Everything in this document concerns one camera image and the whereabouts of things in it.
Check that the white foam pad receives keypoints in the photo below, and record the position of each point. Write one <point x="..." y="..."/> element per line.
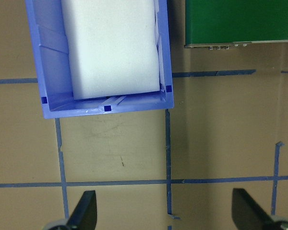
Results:
<point x="112" y="48"/>

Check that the blue plastic bin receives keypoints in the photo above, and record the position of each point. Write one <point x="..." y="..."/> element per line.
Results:
<point x="50" y="72"/>

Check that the green conveyor belt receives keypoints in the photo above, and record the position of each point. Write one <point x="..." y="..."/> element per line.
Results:
<point x="230" y="21"/>

